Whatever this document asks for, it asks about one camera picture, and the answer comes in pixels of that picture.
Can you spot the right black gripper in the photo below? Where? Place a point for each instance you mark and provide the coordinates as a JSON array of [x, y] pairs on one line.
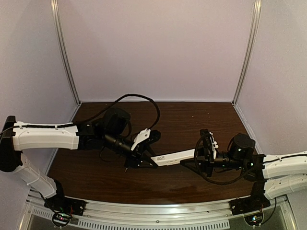
[[208, 162]]

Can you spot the white remote control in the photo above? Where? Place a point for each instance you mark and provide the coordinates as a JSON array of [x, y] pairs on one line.
[[173, 158]]

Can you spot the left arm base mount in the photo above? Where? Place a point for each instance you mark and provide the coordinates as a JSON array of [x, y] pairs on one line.
[[64, 210]]

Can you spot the front aluminium rail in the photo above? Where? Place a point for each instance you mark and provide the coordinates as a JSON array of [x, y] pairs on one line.
[[214, 215]]

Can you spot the left aluminium frame post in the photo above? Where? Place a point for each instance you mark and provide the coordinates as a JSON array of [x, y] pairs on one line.
[[63, 50]]

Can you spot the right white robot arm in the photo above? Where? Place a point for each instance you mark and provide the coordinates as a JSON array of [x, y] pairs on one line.
[[271, 175]]

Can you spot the aluminium frame post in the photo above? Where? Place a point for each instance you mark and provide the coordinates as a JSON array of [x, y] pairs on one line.
[[256, 14], [63, 50]]

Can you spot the right aluminium frame post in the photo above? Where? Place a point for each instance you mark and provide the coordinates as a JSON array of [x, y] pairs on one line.
[[256, 14]]

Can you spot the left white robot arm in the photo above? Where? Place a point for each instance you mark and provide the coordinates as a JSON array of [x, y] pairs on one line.
[[105, 132]]

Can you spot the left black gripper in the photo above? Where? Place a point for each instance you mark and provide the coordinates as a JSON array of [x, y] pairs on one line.
[[138, 155]]

